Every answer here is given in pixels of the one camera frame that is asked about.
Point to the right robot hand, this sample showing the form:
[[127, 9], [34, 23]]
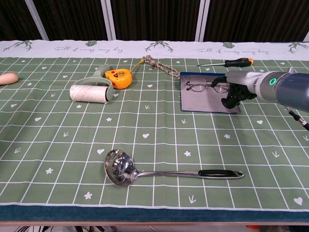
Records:
[[241, 78]]

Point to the blue glasses case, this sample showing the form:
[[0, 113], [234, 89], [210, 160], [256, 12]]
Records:
[[202, 102]]

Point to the wire-frame eyeglasses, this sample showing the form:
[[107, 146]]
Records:
[[190, 82]]

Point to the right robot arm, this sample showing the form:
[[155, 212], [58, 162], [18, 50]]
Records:
[[289, 88]]

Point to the black orange screwdriver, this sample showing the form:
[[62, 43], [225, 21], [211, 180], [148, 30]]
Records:
[[236, 62]]

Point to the yellow tape measure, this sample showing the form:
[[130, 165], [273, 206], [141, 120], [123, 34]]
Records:
[[119, 77]]

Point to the stainless steel ladle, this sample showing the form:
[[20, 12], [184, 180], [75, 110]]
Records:
[[119, 170]]

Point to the green lint roller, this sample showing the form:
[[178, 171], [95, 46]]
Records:
[[88, 93]]

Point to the green grid tablecloth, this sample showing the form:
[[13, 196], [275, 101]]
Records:
[[72, 135]]

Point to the white partition post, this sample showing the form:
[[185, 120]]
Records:
[[306, 37], [202, 19], [108, 19], [36, 19]]

